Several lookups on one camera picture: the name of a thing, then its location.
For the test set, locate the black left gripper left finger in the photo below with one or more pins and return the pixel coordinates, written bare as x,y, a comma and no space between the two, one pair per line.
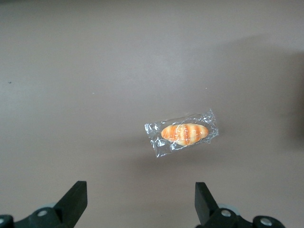
69,209

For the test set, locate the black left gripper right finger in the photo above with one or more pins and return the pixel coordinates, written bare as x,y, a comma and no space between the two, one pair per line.
209,213

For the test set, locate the plastic-wrapped orange bread roll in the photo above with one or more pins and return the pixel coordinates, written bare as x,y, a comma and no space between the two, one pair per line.
184,134

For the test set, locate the brown table cover sheet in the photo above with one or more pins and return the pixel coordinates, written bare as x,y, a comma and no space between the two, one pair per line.
71,71

